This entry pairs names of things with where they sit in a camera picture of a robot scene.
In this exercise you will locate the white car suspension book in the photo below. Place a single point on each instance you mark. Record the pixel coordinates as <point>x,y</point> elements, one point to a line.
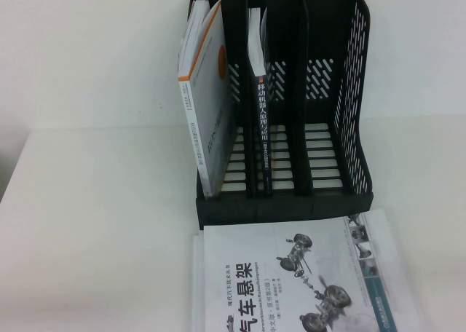
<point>255,252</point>

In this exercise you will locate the black mobile robot book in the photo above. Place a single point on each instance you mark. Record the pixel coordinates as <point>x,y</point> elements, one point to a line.
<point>263,121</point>

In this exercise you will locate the white book with orange stripe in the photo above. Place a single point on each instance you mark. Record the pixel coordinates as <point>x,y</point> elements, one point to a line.
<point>209,91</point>

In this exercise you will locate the black plastic book stand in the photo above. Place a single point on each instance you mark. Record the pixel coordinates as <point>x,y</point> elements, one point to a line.
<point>284,212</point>

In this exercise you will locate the magazine with man portrait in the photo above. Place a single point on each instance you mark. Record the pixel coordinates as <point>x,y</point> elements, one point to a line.
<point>197,273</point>

